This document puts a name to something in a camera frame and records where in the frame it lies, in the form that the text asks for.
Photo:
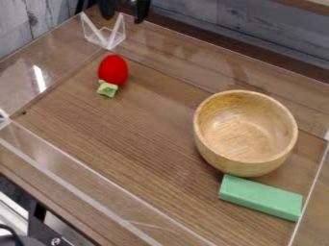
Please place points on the red felt strawberry toy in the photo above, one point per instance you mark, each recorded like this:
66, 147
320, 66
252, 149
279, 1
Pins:
113, 73

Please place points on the green rectangular sponge block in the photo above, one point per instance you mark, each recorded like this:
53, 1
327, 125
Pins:
261, 197

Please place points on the light wooden bowl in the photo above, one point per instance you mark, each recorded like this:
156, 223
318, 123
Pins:
245, 132

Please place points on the clear acrylic corner bracket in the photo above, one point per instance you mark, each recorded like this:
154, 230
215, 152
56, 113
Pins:
105, 37

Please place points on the clear acrylic front wall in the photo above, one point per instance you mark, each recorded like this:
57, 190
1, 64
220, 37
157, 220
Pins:
109, 214

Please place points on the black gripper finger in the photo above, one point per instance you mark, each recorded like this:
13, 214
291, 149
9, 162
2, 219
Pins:
142, 6
108, 8

